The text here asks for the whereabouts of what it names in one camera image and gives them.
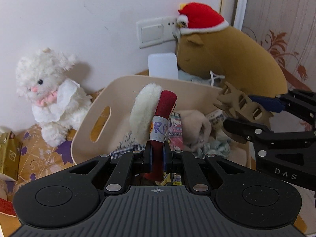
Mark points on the brown capybara plush toy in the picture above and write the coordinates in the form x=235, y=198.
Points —
x=234, y=54

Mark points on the white lamb plush toy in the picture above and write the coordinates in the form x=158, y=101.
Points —
x=49, y=79

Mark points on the white wall switch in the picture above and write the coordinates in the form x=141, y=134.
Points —
x=150, y=32

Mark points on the brown hair claw clip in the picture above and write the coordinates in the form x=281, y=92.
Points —
x=237, y=103

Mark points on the red and white carton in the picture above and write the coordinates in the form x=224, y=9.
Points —
x=6, y=206

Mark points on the white fluffy item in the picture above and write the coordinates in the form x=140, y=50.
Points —
x=2, y=190

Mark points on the beige fleece cloth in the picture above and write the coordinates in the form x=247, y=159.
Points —
x=195, y=126

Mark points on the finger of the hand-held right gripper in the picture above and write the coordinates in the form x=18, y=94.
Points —
x=266, y=103
x=246, y=129

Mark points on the blue striped cloth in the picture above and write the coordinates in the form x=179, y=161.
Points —
x=123, y=150

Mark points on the floral patterned panel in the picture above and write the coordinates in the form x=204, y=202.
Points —
x=279, y=17

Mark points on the beige storage basket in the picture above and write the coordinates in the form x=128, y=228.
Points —
x=118, y=96

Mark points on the red plush hat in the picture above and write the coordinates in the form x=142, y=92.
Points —
x=200, y=17

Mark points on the white power adapter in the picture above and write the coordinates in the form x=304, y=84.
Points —
x=163, y=65

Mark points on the gold tissue box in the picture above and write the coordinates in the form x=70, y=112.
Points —
x=9, y=153

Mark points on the red sock with white cuff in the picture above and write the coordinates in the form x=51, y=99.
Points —
x=166, y=106

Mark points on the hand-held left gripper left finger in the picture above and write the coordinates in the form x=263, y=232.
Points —
x=147, y=160

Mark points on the green knitted scrunchie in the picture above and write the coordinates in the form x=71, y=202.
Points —
x=217, y=147

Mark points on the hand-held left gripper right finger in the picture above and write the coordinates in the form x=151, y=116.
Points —
x=167, y=161

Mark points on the yellow mat with purple stars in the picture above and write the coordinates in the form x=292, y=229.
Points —
x=42, y=158

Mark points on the pale green cloth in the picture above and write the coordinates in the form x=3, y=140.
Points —
x=192, y=77

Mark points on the wooden desktop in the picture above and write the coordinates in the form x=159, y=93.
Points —
x=7, y=226

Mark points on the white trim strip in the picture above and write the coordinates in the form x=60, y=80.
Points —
x=240, y=2

